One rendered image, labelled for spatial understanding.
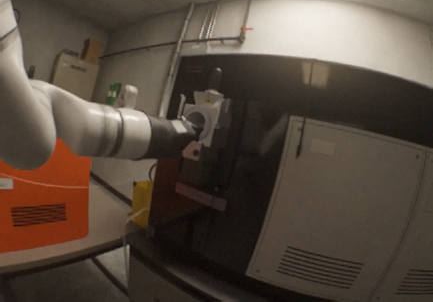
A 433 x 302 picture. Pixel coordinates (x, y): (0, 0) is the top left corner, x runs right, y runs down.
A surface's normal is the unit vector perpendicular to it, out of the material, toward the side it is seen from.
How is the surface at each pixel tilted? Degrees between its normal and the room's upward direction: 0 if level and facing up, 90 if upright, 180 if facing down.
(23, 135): 101
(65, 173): 90
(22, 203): 90
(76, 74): 90
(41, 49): 90
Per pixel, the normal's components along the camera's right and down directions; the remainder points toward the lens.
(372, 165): -0.45, -0.07
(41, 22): 0.87, 0.20
